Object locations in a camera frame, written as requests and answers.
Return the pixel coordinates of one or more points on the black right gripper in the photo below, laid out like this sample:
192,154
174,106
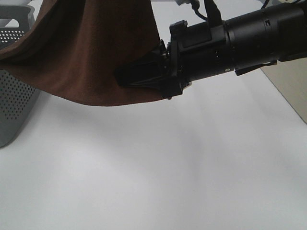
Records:
195,52

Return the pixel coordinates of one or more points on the brown towel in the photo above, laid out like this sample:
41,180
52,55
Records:
75,46

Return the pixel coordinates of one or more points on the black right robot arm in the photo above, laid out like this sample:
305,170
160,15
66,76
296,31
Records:
241,44

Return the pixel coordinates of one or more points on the beige plastic bin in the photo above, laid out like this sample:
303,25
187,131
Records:
290,79

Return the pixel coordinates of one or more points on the grey perforated laundry basket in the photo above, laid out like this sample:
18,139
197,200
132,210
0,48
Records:
16,97

